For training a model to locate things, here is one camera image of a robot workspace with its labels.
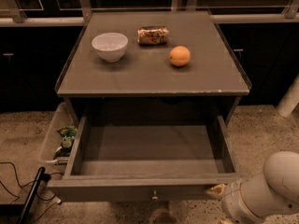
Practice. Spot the green snack bag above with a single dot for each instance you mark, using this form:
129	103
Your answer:
68	134

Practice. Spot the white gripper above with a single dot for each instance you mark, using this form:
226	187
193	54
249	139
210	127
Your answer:
234	200

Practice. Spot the black bar on floor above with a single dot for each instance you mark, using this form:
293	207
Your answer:
31	196

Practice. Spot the orange fruit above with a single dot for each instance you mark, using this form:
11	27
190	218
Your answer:
179	56

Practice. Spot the grey top drawer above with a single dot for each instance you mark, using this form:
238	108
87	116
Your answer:
126	161

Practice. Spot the metal window frame rail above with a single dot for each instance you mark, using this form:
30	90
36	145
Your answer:
80	12

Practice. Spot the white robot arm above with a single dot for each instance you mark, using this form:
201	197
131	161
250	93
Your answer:
266	141

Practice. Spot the grey drawer cabinet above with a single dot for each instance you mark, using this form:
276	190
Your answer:
147	71

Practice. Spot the white ceramic bowl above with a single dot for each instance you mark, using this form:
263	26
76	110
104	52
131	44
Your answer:
110	47

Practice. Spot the crushed golden soda can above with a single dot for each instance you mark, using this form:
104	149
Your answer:
152	35

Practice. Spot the clear plastic storage bin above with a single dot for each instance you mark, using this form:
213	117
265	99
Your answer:
52	141

